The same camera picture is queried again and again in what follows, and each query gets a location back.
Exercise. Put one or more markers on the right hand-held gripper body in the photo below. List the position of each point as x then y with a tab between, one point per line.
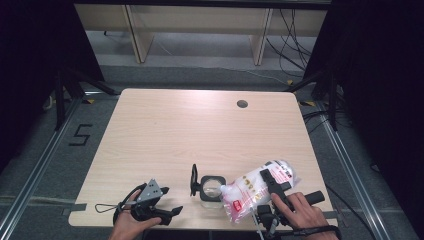
268	218

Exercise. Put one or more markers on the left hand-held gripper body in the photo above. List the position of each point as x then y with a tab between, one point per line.
150	193

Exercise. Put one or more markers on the red and white sugar bag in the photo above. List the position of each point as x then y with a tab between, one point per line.
246	195

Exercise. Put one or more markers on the clear jar with black lid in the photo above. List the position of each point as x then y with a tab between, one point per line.
208	196

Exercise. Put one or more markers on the person's left hand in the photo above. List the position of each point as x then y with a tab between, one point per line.
128	228

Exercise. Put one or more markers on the person's right hand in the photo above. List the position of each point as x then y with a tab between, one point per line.
310	220

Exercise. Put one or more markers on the grey tape strip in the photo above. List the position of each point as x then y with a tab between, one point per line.
78	207

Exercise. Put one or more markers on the round grey table grommet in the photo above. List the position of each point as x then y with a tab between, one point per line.
242	103

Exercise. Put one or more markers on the black metal stand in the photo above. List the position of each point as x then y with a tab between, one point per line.
60	100
332	103

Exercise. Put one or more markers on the dark curtain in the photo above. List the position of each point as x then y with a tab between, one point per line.
30	66
383	83

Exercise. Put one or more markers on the light wooden shelf unit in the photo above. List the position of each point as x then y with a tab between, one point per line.
200	18

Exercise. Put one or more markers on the aluminium floor rail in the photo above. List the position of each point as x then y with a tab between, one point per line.
350	180
43	160

